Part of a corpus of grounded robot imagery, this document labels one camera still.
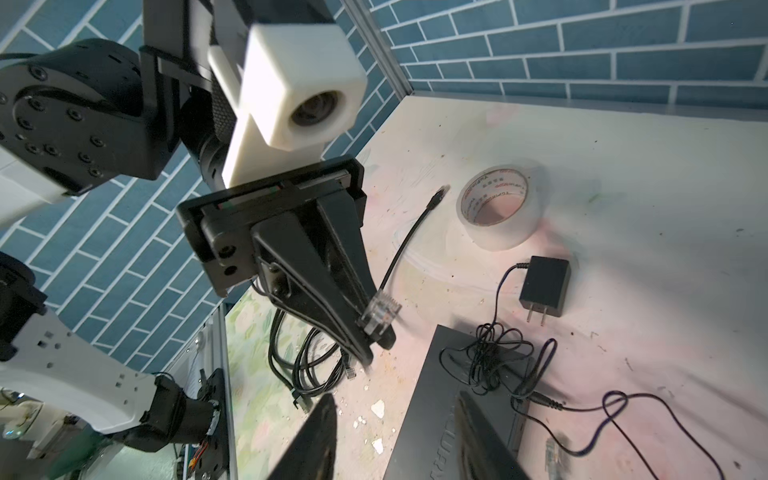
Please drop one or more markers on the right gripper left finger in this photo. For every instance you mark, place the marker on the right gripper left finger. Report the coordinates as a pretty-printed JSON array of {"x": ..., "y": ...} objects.
[{"x": 312, "y": 453}]

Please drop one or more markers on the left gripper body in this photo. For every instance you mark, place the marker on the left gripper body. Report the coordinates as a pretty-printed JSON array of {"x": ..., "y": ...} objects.
[{"x": 219, "y": 226}]

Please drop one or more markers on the clear tape roll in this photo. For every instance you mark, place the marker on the clear tape roll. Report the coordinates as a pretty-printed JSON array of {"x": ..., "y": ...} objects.
[{"x": 501, "y": 207}]

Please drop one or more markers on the black network switch box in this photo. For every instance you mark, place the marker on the black network switch box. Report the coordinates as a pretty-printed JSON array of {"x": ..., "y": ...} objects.
[{"x": 427, "y": 445}]

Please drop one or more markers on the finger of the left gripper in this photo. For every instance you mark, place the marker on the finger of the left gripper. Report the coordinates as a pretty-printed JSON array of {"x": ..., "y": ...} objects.
[
  {"x": 373, "y": 310},
  {"x": 309, "y": 288}
]

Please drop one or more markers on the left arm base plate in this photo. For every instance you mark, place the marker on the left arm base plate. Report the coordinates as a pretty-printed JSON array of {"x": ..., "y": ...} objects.
[{"x": 205, "y": 425}]

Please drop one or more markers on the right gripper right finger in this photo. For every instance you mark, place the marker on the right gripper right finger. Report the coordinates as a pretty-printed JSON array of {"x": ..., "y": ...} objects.
[{"x": 481, "y": 453}]

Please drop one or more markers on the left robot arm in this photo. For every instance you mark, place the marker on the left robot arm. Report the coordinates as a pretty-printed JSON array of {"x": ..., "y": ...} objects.
[{"x": 77, "y": 117}]

